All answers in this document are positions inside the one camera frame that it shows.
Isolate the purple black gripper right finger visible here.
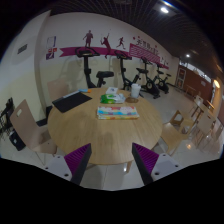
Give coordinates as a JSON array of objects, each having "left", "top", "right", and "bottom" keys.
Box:
[{"left": 132, "top": 143, "right": 159, "bottom": 185}]

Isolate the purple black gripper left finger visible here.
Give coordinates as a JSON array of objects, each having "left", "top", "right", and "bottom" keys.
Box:
[{"left": 64, "top": 143, "right": 92, "bottom": 185}]

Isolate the wooden chair right near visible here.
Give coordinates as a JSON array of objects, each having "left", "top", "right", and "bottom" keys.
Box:
[{"left": 161, "top": 110, "right": 194, "bottom": 155}]

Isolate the wooden chair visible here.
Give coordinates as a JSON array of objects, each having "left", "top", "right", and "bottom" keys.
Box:
[
  {"left": 161, "top": 110, "right": 194, "bottom": 155},
  {"left": 192, "top": 112, "right": 215, "bottom": 146},
  {"left": 10, "top": 100, "right": 57, "bottom": 157}
]

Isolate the round wooden table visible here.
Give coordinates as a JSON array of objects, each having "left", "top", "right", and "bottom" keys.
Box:
[{"left": 48, "top": 88, "right": 162, "bottom": 170}]

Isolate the wooden chair left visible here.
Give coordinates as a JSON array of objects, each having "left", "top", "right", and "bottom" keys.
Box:
[{"left": 10, "top": 100, "right": 57, "bottom": 157}]

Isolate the black mat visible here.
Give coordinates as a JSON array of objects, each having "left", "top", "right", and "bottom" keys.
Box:
[{"left": 53, "top": 92, "right": 91, "bottom": 113}]

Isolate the brown round coaster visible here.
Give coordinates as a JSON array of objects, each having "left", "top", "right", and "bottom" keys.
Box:
[{"left": 125, "top": 97, "right": 138, "bottom": 103}]

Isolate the black bag on floor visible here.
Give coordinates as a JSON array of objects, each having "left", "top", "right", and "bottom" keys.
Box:
[{"left": 9, "top": 130, "right": 25, "bottom": 151}]

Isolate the wooden chair right far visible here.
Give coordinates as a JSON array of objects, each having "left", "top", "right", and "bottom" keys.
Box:
[{"left": 192, "top": 112, "right": 215, "bottom": 146}]

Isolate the green wet wipes pack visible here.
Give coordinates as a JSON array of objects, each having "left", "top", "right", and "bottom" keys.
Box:
[{"left": 100, "top": 94, "right": 125, "bottom": 104}]

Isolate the blue orange pen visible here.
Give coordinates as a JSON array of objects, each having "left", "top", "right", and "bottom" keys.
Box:
[{"left": 78, "top": 89, "right": 91, "bottom": 93}]

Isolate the white paper cup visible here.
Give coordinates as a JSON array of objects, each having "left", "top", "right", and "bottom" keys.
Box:
[{"left": 131, "top": 83, "right": 141, "bottom": 98}]

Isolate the black exercise bike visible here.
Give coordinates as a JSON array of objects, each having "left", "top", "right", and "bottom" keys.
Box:
[
  {"left": 155, "top": 65, "right": 170, "bottom": 94},
  {"left": 137, "top": 68, "right": 160, "bottom": 99},
  {"left": 114, "top": 49, "right": 161, "bottom": 100},
  {"left": 74, "top": 46, "right": 115, "bottom": 89}
]

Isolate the wooden side table right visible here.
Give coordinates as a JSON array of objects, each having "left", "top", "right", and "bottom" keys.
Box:
[{"left": 189, "top": 96, "right": 213, "bottom": 123}]

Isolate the white tissue packet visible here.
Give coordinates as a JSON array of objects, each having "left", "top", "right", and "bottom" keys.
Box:
[{"left": 106, "top": 87, "right": 118, "bottom": 94}]

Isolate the black exercise bike far right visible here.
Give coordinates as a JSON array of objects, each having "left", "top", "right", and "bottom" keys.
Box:
[{"left": 155, "top": 65, "right": 170, "bottom": 94}]

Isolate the black exercise bike middle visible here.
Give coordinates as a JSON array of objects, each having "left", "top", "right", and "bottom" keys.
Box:
[{"left": 114, "top": 49, "right": 161, "bottom": 100}]

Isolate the black exercise bike left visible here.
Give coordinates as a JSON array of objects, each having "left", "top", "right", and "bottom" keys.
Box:
[{"left": 74, "top": 46, "right": 115, "bottom": 89}]

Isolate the wall poster white purple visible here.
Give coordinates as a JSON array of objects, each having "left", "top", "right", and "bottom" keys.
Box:
[{"left": 46, "top": 36, "right": 57, "bottom": 60}]

